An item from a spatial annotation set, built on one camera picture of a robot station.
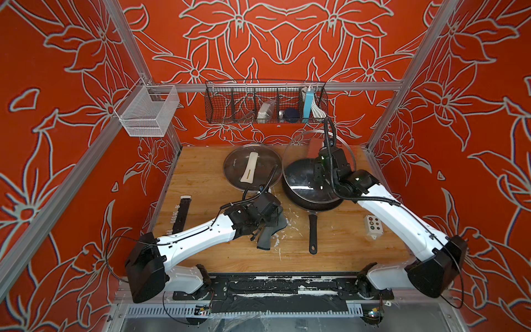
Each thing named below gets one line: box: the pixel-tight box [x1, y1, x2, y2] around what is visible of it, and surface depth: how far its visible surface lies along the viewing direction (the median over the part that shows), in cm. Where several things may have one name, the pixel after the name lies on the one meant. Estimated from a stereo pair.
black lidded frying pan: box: [282, 157, 344, 255], surface depth 79 cm
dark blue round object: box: [284, 107, 298, 119], surface depth 99 cm
